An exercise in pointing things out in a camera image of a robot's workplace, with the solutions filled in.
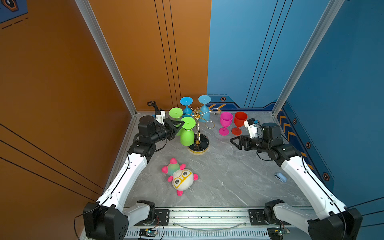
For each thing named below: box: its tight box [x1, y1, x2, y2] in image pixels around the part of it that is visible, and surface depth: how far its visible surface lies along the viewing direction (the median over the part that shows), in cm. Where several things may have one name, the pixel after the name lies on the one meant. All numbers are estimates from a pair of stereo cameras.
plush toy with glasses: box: [161, 158, 199, 196], surface depth 82 cm
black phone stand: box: [147, 100, 162, 115], surface depth 101 cm
